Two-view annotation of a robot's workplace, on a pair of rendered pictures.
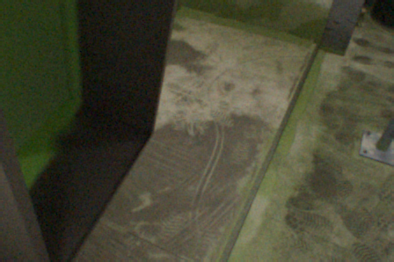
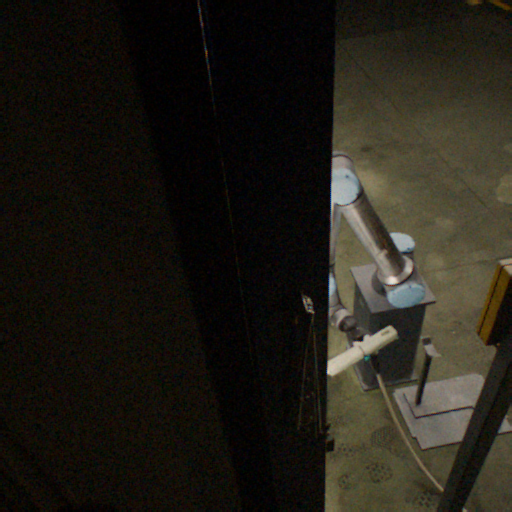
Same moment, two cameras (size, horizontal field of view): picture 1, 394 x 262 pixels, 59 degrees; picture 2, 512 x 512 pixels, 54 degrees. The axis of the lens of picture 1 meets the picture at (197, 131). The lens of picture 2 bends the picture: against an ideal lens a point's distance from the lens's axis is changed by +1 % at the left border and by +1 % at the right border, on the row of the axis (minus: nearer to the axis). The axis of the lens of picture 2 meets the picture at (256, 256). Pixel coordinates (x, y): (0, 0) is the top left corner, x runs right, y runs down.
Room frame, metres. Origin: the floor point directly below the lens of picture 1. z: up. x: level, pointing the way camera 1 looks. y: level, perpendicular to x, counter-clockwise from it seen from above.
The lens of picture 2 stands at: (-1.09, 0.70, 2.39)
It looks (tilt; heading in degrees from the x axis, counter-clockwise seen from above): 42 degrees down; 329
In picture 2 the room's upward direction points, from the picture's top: 6 degrees counter-clockwise
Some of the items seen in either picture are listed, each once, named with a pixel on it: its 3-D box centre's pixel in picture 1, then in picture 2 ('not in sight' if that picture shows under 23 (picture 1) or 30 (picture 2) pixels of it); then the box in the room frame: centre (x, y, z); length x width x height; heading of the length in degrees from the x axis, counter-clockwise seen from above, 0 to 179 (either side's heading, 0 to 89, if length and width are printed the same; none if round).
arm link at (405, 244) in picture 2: not in sight; (395, 255); (-0.02, -0.67, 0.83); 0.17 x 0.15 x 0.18; 144
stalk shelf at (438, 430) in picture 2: not in sight; (450, 410); (-0.65, -0.27, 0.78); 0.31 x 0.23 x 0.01; 65
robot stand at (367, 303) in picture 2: not in sight; (385, 326); (-0.02, -0.67, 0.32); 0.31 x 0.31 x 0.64; 65
